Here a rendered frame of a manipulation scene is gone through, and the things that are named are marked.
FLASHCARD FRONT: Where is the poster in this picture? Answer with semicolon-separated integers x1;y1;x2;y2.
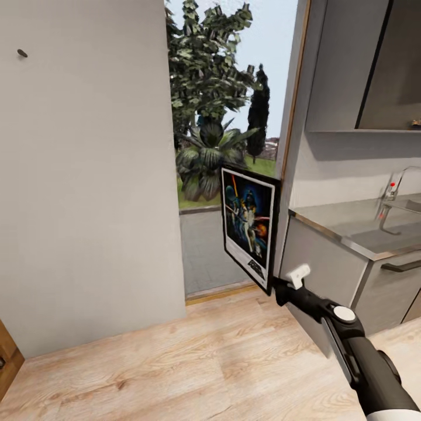
218;163;283;296

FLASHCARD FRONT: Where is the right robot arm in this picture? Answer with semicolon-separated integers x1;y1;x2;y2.
267;264;421;421

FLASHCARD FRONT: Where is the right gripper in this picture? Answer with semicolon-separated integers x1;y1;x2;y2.
267;277;313;311

